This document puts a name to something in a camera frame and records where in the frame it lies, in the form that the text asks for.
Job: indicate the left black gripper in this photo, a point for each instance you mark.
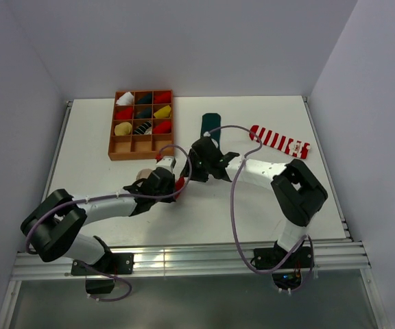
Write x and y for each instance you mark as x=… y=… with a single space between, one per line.
x=172 y=184

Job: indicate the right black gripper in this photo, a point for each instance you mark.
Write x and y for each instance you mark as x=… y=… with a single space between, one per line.
x=195 y=176

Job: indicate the beige red sock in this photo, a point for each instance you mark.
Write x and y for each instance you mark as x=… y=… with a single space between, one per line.
x=144 y=173

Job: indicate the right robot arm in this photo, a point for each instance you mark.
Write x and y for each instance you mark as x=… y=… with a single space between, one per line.
x=298 y=192

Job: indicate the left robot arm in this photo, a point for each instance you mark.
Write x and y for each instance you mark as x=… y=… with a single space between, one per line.
x=53 y=228

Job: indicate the dark green reindeer sock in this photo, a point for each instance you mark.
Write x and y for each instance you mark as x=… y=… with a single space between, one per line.
x=210 y=127

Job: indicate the red rolled sock lower right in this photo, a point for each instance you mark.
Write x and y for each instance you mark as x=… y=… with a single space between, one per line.
x=163 y=127

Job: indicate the red rolled sock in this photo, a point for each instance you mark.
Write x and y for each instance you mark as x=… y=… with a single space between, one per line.
x=162 y=97
x=163 y=127
x=125 y=114

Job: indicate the black white striped rolled sock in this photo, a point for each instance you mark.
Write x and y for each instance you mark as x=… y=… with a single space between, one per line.
x=143 y=128

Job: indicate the wooden compartment organizer tray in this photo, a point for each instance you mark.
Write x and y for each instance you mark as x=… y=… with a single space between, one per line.
x=140 y=147

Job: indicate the red white striped santa sock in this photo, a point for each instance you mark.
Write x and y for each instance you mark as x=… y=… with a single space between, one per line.
x=289 y=146

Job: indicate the mustard rolled sock left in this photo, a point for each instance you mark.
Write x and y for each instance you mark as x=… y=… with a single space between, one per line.
x=123 y=129

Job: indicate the yellow rolled sock right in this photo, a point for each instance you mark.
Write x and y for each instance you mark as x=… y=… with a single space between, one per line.
x=163 y=112

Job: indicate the dark teal rolled sock middle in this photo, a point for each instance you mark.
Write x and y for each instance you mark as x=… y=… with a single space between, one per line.
x=145 y=113

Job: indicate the dark teal rolled sock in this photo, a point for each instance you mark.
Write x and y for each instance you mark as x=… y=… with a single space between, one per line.
x=145 y=113
x=143 y=98

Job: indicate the red rolled sock left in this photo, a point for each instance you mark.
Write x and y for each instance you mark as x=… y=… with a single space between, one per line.
x=125 y=114

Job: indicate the red rolled sock top right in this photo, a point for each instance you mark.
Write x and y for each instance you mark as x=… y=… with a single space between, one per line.
x=162 y=97

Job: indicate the dark teal rolled sock top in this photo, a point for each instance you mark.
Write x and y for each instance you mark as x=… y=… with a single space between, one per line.
x=143 y=98

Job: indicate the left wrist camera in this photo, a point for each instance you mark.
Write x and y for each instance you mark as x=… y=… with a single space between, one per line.
x=166 y=162

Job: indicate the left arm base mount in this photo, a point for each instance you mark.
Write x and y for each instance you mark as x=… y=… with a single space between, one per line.
x=102 y=277

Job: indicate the aluminium frame rail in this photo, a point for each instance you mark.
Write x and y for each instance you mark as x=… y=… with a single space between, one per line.
x=192 y=260

